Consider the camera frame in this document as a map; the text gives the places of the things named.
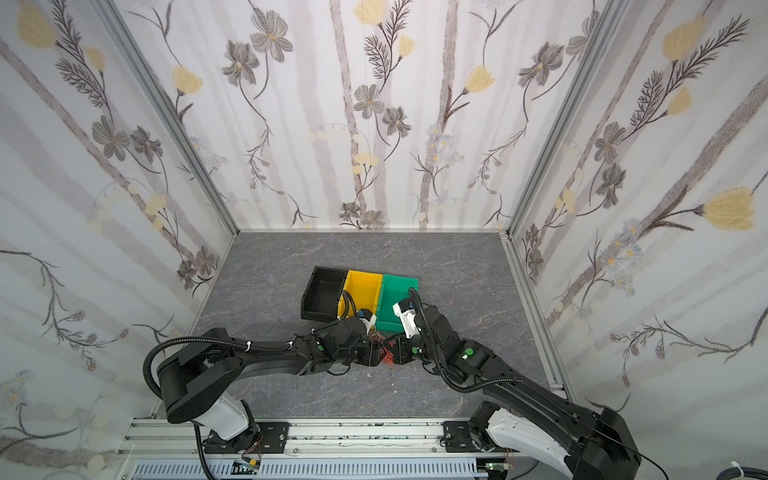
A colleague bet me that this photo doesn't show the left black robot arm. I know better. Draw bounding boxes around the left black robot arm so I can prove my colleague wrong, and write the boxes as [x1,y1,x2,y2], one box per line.
[142,291,377,454]

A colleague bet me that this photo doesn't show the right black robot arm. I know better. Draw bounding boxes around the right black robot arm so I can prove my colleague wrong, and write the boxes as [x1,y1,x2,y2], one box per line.
[392,289,642,479]

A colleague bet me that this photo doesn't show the black plastic bin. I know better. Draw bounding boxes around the black plastic bin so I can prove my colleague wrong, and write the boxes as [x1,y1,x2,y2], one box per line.
[300,266,347,323]

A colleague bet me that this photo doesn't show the yellow plastic bin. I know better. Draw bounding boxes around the yellow plastic bin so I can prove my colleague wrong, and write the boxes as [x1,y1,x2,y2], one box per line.
[343,270,383,315]

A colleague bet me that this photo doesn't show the green plastic bin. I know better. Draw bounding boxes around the green plastic bin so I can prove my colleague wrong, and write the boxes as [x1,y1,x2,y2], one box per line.
[375,274,419,333]

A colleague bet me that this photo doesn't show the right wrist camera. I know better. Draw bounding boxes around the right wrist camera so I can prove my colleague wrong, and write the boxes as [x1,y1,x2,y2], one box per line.
[392,300,420,338]

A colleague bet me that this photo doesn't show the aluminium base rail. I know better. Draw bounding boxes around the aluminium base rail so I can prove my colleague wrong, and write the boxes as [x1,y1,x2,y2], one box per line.
[117,418,531,459]

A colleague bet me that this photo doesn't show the white slotted cable duct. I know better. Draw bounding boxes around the white slotted cable duct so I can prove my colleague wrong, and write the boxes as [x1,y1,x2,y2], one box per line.
[131,458,481,480]

